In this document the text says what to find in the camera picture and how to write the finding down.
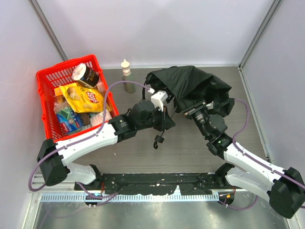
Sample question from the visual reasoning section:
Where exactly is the blue green snack packet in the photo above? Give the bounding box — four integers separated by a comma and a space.
54, 104, 83, 134

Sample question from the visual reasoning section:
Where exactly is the orange snack packet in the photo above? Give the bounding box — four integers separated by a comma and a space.
54, 87, 63, 96

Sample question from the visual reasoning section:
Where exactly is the pink wrapped package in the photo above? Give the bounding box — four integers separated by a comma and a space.
89, 110, 112, 127

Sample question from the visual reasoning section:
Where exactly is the beige squeeze bottle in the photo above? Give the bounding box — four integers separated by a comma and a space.
121, 59, 136, 93

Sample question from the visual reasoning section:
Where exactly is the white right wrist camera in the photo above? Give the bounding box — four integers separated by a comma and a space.
206, 102, 214, 110

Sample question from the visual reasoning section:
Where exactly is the black folding umbrella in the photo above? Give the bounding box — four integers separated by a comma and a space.
142, 65, 235, 150

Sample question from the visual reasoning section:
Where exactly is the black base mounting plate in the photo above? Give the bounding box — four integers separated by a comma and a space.
84, 173, 233, 196

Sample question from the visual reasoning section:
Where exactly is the white slotted cable duct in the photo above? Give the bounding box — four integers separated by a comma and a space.
41, 192, 219, 203

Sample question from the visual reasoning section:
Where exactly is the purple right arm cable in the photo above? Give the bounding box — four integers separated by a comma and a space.
232, 99, 305, 187

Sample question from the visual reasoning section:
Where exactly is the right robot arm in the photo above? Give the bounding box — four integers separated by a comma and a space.
184, 102, 305, 219

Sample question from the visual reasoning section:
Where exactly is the black ice cream tub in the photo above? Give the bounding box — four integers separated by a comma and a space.
72, 63, 100, 88

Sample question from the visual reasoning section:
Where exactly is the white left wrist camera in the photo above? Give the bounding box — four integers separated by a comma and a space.
148, 88, 169, 112

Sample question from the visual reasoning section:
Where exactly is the red plastic basket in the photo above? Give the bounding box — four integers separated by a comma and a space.
36, 54, 119, 142

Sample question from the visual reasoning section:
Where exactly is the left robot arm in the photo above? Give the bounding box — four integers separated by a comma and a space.
37, 100, 175, 186

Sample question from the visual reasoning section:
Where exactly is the yellow Lay's chips bag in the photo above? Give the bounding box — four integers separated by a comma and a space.
59, 83, 104, 113

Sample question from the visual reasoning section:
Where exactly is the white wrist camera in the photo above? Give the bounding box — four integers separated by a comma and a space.
206, 102, 214, 110
148, 88, 169, 112

